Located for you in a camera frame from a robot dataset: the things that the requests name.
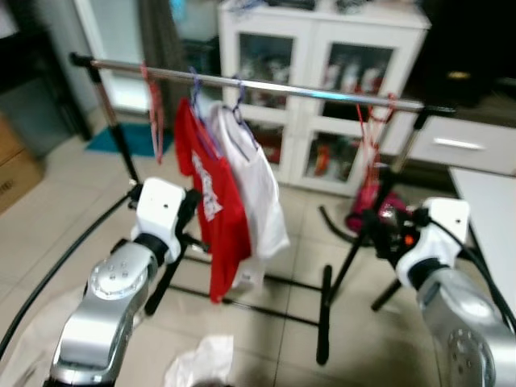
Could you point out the red empty hanger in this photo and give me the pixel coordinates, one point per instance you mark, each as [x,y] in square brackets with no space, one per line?
[153,113]

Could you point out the purple plastic hanger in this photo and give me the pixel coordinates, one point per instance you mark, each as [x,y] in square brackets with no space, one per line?
[239,105]
[196,93]

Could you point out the red t-shirt with white print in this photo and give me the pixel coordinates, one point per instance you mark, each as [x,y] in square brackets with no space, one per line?
[216,210]

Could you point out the pink bundle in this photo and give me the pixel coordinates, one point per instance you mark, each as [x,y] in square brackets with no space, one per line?
[367,208]

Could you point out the blue floor mat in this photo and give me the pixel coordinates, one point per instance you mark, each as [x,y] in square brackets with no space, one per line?
[129,141]

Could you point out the white table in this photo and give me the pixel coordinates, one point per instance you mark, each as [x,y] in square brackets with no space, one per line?
[492,218]

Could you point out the white drawer unit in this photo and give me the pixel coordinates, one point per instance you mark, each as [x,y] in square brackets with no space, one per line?
[463,143]

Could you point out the white crumpled cloth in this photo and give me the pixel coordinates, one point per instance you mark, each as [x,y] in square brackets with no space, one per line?
[201,363]

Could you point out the chrome and black clothes rack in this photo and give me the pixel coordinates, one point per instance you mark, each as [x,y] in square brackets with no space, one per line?
[322,93]

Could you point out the white framed door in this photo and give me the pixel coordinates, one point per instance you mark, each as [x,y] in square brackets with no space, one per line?
[113,48]

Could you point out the brown cardboard box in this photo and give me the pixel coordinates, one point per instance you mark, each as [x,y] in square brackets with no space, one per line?
[16,165]

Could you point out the white glass-door cabinet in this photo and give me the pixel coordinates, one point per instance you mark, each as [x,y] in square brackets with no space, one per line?
[302,48]

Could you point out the black appliance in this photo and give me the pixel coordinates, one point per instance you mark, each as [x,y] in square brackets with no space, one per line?
[463,48]

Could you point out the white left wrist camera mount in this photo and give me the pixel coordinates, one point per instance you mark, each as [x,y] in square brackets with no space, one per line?
[160,210]

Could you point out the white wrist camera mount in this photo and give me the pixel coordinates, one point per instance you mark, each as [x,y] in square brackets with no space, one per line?
[439,234]
[160,210]

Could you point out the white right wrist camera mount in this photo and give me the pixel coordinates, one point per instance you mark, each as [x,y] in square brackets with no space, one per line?
[439,234]

